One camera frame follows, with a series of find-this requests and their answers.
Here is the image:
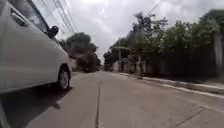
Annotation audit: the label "grey concrete road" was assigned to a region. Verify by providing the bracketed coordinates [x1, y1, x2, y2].
[0, 70, 224, 128]

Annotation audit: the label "white car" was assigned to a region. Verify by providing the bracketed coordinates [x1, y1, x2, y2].
[0, 0, 74, 96]

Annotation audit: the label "row of trees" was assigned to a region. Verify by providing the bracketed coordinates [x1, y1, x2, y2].
[102, 9, 224, 75]

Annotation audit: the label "pale concrete kerb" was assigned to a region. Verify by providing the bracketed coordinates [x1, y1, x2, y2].
[112, 71, 224, 97]

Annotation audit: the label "dark trees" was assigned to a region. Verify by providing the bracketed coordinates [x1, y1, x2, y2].
[59, 31, 102, 73]

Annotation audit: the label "pole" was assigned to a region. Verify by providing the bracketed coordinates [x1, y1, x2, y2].
[117, 39, 123, 73]

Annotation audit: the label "overhead wires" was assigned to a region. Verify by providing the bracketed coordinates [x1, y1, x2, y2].
[32, 0, 80, 34]

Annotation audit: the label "dark fence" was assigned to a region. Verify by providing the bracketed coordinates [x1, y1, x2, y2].
[145, 45, 218, 80]

